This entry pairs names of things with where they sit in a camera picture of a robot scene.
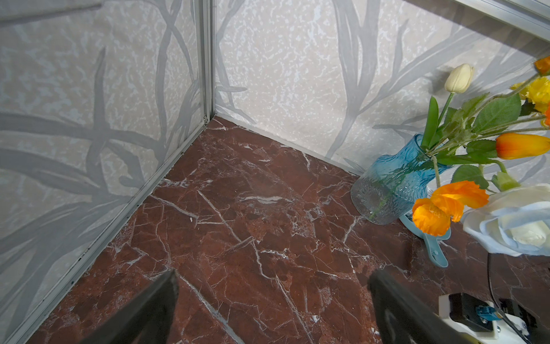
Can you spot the blue glass vase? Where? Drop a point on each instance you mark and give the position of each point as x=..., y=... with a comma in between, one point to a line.
x=393, y=183

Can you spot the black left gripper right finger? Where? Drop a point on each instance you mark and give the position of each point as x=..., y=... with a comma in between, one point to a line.
x=402, y=318

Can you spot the light blue ceramic dish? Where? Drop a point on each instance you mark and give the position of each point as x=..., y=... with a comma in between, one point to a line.
x=432, y=243

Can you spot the artificial flower bouquet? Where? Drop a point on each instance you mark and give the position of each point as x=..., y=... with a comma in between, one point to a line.
x=477, y=139

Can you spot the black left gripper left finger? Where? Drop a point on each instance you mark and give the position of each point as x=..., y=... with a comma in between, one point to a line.
x=145, y=319

